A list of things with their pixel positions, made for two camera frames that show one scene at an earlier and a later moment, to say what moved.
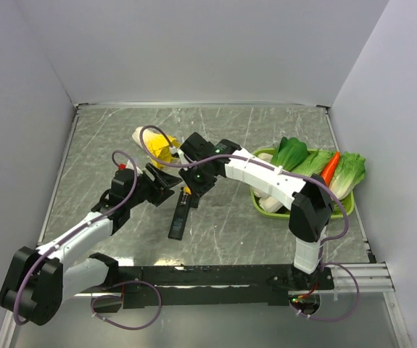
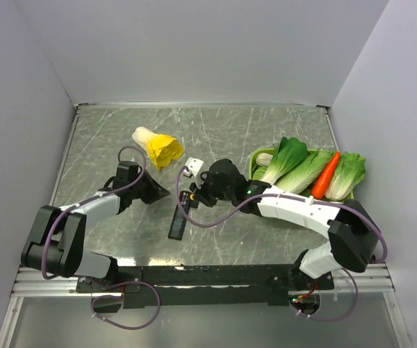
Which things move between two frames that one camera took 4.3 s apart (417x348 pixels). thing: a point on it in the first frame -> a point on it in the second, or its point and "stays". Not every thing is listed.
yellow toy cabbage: (158, 144) stays
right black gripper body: (199, 180) -> (210, 192)
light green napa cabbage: (315, 162) stays
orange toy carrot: (328, 171) stays
